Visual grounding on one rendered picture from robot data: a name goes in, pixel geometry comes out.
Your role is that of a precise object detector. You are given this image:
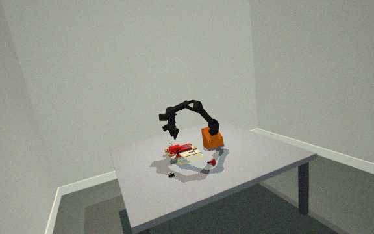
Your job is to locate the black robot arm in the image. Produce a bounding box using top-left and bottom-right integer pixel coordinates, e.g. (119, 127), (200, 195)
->
(159, 100), (219, 136)

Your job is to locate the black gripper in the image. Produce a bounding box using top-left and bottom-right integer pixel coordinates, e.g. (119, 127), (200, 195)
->
(168, 121), (179, 140)

